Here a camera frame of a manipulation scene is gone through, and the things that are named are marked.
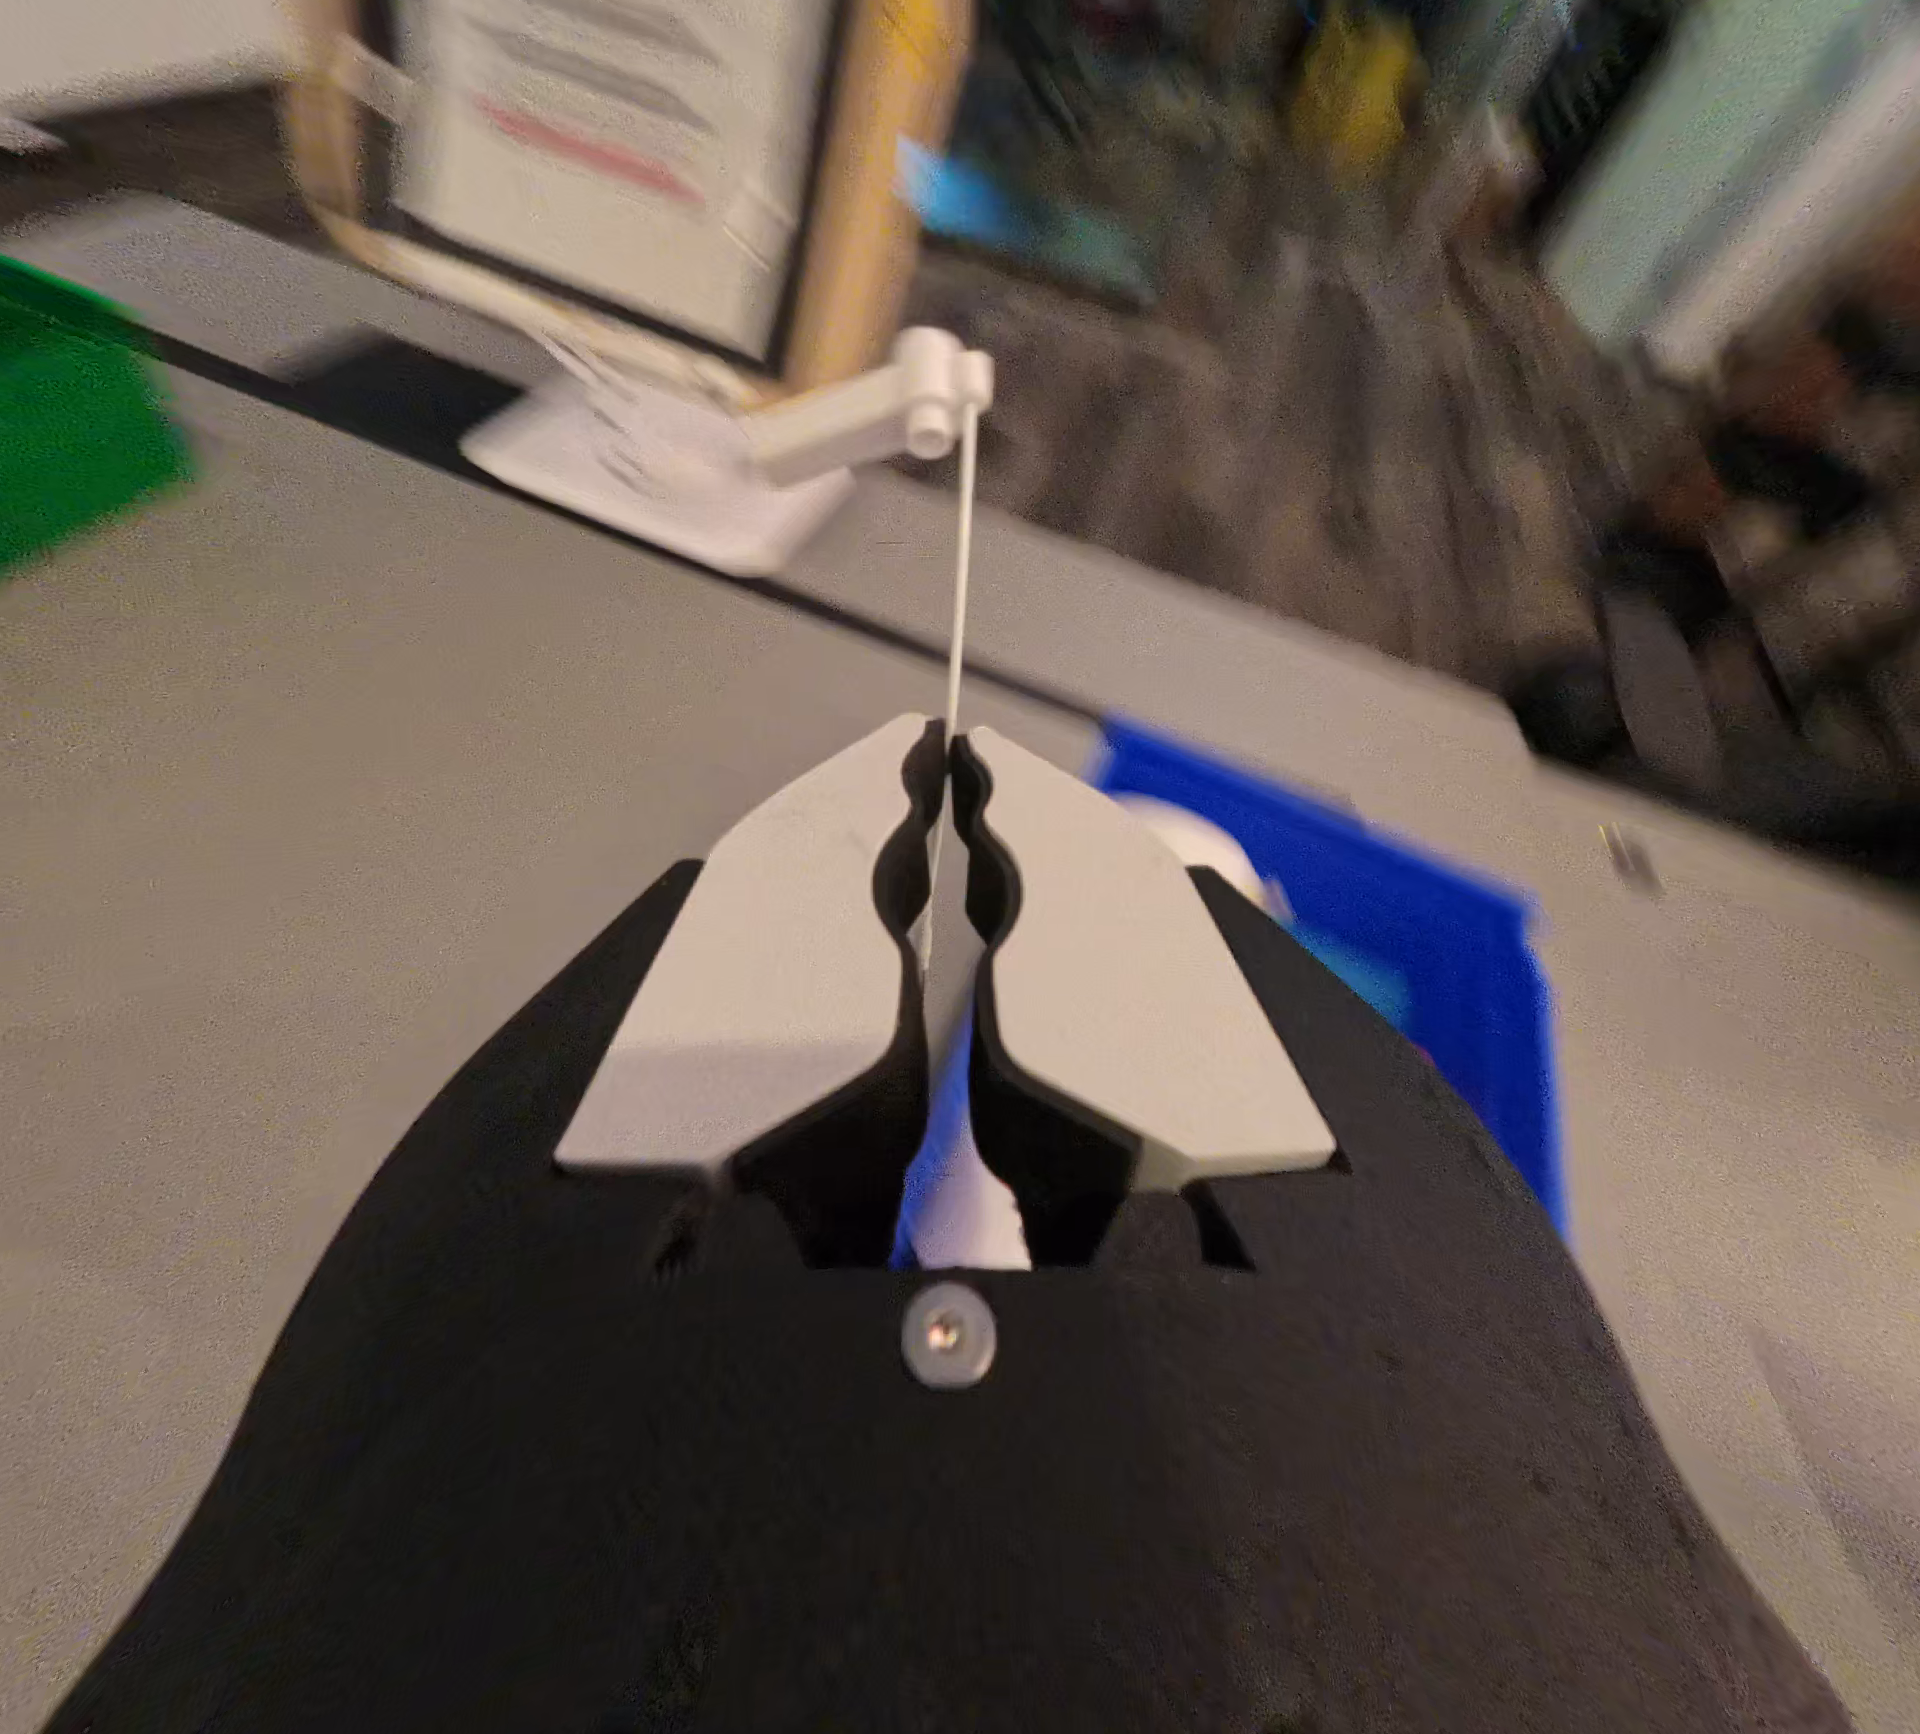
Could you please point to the green plastic bin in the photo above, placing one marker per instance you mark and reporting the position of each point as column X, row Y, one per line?
column 75, row 429

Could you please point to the wood-framed board with label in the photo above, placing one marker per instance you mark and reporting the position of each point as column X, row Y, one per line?
column 600, row 38

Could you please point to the grey desk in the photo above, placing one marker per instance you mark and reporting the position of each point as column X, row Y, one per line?
column 375, row 775

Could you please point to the white plastic stand base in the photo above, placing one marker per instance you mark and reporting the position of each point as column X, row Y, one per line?
column 660, row 483

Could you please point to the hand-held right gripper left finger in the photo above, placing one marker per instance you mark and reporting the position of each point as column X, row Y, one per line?
column 750, row 998

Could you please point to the blue plastic bin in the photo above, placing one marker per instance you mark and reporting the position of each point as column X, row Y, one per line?
column 1424, row 924

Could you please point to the yellow blurred object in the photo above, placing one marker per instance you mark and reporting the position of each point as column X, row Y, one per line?
column 1359, row 92

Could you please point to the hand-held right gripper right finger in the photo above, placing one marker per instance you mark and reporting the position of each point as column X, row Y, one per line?
column 1140, row 1014

